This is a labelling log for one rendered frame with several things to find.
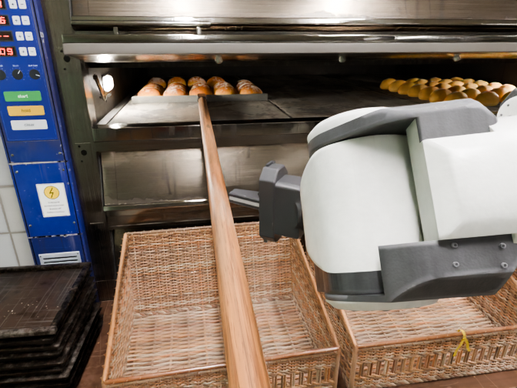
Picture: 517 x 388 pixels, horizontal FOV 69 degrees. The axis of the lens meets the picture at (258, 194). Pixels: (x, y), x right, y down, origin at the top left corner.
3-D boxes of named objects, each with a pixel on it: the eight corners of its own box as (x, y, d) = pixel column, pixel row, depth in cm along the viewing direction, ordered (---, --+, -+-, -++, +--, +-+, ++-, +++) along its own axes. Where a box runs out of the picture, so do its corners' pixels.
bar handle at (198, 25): (73, 45, 91) (75, 46, 92) (211, 45, 96) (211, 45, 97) (70, 18, 89) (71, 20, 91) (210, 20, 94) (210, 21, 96)
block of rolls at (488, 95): (376, 88, 197) (378, 77, 195) (459, 86, 204) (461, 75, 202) (450, 108, 141) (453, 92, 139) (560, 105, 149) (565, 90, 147)
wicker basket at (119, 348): (132, 301, 131) (121, 230, 120) (290, 283, 140) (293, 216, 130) (107, 436, 86) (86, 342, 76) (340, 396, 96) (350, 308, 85)
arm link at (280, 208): (251, 172, 52) (338, 186, 47) (278, 155, 60) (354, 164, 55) (252, 252, 56) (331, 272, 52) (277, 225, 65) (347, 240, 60)
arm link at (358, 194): (357, 276, 43) (270, 297, 27) (345, 188, 45) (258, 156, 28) (462, 270, 37) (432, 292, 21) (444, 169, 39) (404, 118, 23)
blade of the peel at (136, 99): (268, 100, 159) (268, 93, 158) (132, 103, 151) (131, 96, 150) (255, 88, 192) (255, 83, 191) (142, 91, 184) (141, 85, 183)
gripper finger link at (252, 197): (236, 192, 62) (271, 198, 60) (226, 199, 59) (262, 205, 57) (236, 182, 61) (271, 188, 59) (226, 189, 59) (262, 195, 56)
